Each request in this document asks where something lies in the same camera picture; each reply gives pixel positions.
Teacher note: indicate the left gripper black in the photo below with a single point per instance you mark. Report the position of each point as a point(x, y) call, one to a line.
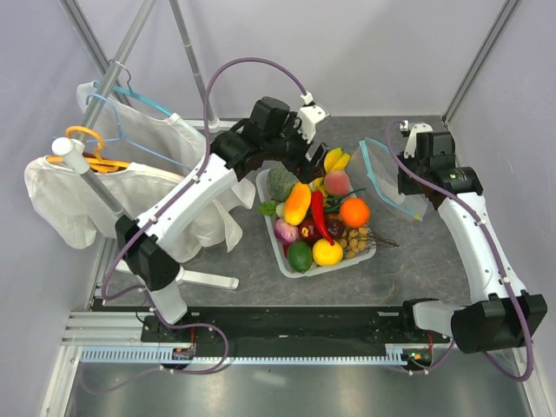
point(312, 170)

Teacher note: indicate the yellow orange mango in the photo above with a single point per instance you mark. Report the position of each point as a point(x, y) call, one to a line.
point(297, 204)

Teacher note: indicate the clear zip top bag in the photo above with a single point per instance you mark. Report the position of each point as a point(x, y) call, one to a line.
point(372, 169)

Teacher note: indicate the orange fruit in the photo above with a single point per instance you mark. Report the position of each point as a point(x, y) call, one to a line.
point(355, 213)

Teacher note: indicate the purple onion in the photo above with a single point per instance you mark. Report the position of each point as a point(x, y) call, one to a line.
point(285, 233)

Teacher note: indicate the green lime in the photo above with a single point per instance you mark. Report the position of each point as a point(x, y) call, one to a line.
point(300, 257)

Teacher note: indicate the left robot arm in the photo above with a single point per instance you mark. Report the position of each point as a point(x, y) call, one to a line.
point(273, 132)

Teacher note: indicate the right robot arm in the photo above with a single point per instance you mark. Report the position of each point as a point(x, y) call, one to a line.
point(502, 310)

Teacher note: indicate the yellow banana bunch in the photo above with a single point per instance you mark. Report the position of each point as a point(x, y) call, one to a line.
point(336, 159)

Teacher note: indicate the pink peach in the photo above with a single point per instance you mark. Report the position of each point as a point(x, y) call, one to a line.
point(337, 183)

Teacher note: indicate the red chili pepper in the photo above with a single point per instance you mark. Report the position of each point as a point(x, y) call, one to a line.
point(317, 209)

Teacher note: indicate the green netted melon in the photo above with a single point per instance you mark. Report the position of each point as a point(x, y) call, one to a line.
point(280, 182)

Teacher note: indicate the green scallion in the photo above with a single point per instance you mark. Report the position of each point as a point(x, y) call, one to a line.
point(332, 204)

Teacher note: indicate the white plastic basket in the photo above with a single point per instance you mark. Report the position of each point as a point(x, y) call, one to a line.
point(281, 251)

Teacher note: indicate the white radish with leaves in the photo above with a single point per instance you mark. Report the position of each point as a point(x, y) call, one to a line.
point(271, 208)

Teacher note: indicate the dark purple passion fruit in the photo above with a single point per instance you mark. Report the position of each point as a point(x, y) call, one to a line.
point(335, 228)

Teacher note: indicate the longan bunch with twigs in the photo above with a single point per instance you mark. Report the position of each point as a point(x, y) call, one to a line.
point(360, 241)

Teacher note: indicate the yellow lemon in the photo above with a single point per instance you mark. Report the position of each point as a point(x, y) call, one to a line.
point(326, 255)

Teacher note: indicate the blue clothes hanger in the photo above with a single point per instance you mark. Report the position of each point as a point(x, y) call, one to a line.
point(113, 117)

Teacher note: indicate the orange clothes hanger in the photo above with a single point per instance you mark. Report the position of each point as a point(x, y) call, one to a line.
point(71, 152)

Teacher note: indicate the white shirt on orange hanger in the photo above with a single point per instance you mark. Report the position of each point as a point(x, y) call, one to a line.
point(64, 200)

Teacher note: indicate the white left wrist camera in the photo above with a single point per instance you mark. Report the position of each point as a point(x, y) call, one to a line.
point(310, 114)

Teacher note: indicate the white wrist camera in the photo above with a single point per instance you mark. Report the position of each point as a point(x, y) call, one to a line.
point(310, 114)
point(411, 130)

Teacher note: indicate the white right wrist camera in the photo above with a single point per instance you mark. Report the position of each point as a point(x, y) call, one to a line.
point(411, 130)

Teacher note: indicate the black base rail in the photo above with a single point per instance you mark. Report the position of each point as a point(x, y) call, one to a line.
point(288, 330)

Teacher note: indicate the light blue cable duct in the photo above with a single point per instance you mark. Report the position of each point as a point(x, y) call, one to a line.
point(393, 356)

